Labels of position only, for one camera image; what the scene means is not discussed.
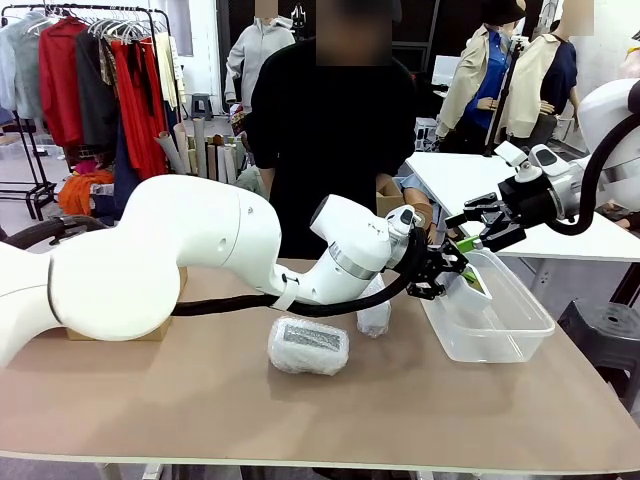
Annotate white work table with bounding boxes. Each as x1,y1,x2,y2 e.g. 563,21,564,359
405,151,640,264

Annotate brown paper roll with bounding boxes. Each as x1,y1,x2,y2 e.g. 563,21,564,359
402,202,434,229

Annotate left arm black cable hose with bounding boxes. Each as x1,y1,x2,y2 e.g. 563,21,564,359
0,214,431,319

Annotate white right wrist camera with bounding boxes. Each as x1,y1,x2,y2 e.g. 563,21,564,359
493,141,544,184

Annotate mannequin with navy top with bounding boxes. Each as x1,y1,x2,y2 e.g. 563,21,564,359
502,0,581,151

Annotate dark grey hanging garment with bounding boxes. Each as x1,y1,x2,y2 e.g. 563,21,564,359
75,32,120,154

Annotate person in black sweater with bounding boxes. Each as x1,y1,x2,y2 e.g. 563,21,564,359
248,0,419,261

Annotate background cardboard box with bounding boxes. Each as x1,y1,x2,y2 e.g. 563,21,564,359
375,179,406,219

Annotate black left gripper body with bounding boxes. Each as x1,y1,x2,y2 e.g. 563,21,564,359
414,242,454,296

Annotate black plastic stool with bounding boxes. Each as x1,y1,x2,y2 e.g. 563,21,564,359
557,299,640,411

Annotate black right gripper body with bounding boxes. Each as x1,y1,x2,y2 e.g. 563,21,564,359
497,174,559,229

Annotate white computer monitor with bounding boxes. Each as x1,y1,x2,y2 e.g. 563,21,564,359
431,54,466,87

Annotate red hanging shirt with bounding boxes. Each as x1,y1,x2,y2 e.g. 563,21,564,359
38,18,87,147

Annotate mannequin with blue shirt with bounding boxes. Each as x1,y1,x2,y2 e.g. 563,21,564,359
435,0,516,154

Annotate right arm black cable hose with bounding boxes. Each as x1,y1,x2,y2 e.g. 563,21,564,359
547,104,640,236

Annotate bubble-wrapped white clock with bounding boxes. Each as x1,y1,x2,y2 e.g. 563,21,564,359
355,277,392,339
267,315,350,376

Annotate beige paper roll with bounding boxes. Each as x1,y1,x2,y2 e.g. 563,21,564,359
154,130,189,176

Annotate light grey hanging garments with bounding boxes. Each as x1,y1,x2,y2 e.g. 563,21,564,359
0,12,46,124

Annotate person's right forearm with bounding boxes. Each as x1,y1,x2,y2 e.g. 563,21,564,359
257,164,277,201

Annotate open cardboard box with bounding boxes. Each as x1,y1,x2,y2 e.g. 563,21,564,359
67,267,189,343

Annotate navy blue hanging garment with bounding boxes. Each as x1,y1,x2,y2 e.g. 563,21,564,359
112,124,146,216

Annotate grey plastic stool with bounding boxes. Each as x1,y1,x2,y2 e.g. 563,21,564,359
191,93,215,122

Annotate black tripod pole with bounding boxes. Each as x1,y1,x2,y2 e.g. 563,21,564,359
482,37,529,159

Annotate white paper roll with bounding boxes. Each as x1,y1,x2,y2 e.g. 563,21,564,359
193,119,209,179

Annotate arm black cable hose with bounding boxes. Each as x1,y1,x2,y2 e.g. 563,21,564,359
0,214,431,319
547,104,640,236

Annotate cream hanging garment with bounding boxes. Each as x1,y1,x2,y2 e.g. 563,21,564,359
153,33,182,112

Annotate black clothes rack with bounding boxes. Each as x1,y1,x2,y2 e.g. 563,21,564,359
0,3,174,229

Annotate person in grey hoodie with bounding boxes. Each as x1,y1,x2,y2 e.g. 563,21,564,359
223,0,296,106

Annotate white computer case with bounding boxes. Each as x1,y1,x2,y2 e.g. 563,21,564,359
414,117,440,151

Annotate lying mannequin leg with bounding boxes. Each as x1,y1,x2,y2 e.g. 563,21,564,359
597,199,640,226

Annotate clear plastic container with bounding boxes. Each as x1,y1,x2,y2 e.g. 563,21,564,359
419,248,556,364

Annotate person's left forearm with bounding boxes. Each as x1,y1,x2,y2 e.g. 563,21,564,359
375,172,401,197

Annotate small white box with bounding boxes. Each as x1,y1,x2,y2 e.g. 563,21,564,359
442,267,494,312

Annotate orange cloth pile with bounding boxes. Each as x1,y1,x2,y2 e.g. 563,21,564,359
58,169,116,216

